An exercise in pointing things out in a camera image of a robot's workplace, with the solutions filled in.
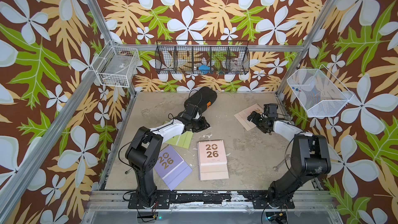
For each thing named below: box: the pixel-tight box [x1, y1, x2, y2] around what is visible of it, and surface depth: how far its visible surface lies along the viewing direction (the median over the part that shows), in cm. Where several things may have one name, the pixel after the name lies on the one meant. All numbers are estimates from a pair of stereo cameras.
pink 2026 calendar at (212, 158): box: [197, 140, 230, 181], surface depth 85 cm
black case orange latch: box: [183, 86, 218, 114], surface depth 115 cm
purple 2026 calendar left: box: [153, 144, 193, 191], surface depth 86 cm
